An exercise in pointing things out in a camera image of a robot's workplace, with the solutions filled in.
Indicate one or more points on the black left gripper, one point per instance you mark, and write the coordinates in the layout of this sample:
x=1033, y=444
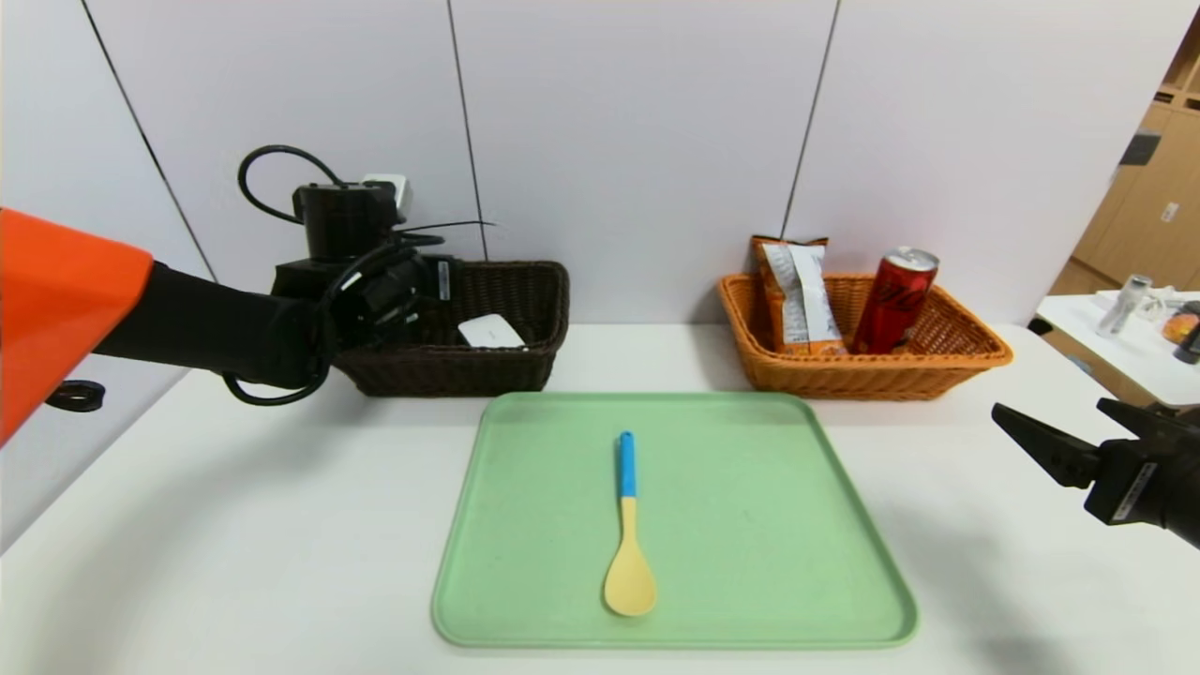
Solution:
x=443, y=279

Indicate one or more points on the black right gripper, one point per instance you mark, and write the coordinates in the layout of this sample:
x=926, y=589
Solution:
x=1130, y=489

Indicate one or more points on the white rectangular case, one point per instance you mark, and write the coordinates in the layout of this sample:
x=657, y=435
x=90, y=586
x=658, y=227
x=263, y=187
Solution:
x=490, y=332

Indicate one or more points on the red soda can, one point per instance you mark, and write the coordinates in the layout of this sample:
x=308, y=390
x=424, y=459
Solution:
x=892, y=300

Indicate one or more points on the orange snack bag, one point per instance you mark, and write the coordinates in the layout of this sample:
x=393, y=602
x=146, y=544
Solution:
x=797, y=300

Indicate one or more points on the dark brown wicker basket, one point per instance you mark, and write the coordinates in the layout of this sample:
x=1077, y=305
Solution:
x=525, y=366

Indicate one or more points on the orange wicker basket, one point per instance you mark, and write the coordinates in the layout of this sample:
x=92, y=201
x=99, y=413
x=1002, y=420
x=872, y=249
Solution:
x=862, y=370

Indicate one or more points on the white side table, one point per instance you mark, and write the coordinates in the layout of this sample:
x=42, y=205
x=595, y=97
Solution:
x=1106, y=361

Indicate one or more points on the black remote-like object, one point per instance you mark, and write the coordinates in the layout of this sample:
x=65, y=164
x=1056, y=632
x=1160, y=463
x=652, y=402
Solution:
x=1189, y=349

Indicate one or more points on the clear silver bottle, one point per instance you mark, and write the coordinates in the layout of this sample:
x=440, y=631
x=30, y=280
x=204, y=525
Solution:
x=1121, y=309

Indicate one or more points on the small orange round object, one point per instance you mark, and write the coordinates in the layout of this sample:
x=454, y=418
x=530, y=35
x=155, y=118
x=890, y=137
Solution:
x=1177, y=328

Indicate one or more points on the small clear plastic item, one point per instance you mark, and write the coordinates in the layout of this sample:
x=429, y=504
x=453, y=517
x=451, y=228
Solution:
x=1161, y=302

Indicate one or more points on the light wooden cabinet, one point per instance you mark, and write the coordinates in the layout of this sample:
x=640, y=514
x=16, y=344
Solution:
x=1153, y=244

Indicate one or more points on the small black rectangular plate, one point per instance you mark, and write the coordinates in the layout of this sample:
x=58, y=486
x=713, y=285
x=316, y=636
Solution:
x=1137, y=150

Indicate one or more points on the light green plastic tray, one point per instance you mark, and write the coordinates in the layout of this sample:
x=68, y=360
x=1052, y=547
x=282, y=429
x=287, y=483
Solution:
x=750, y=544

